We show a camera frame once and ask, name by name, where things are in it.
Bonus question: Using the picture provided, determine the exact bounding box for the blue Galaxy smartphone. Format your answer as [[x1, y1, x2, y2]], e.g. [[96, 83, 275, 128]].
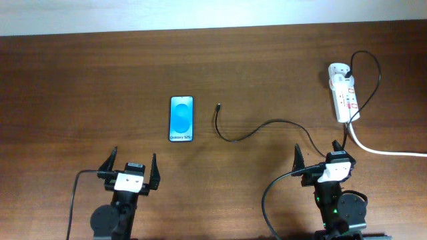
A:
[[169, 96, 193, 142]]

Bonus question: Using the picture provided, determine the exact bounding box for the white power strip cord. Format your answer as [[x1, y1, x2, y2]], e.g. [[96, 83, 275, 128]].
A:
[[348, 121, 427, 158]]

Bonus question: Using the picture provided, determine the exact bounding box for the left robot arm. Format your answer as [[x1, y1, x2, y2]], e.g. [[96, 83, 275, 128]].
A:
[[90, 148, 161, 240]]

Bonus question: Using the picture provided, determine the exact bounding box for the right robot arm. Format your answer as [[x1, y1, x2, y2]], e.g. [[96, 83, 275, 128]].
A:
[[292, 141, 368, 239]]

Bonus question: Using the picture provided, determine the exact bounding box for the white power strip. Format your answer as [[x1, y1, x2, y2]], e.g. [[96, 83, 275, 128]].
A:
[[328, 63, 360, 123]]

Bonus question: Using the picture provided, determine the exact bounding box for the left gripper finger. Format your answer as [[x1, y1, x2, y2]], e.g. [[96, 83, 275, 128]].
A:
[[97, 147, 117, 179], [149, 153, 161, 190]]

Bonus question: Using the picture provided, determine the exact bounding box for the black USB charging cable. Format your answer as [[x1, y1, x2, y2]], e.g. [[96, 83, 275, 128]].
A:
[[214, 50, 382, 159]]

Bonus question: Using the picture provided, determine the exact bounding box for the white USB charger plug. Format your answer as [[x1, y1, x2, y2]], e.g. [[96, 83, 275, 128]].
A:
[[329, 74, 354, 91]]

